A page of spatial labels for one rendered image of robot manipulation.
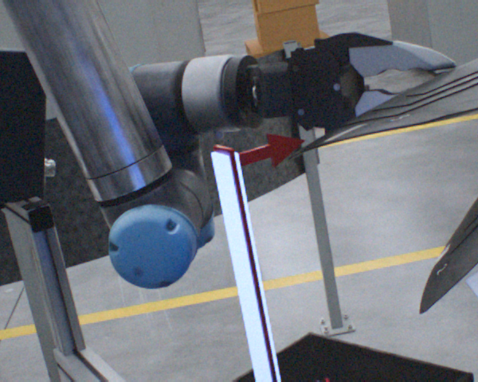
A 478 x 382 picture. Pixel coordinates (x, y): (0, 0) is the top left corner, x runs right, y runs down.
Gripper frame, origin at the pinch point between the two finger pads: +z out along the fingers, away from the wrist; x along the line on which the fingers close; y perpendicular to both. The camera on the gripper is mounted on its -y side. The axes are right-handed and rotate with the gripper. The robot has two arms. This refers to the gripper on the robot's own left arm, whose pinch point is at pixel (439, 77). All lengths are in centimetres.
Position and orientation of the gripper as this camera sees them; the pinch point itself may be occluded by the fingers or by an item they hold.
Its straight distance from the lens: 80.6
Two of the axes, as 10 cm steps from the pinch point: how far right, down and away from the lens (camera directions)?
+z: 9.0, -0.4, -4.4
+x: 1.3, 9.7, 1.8
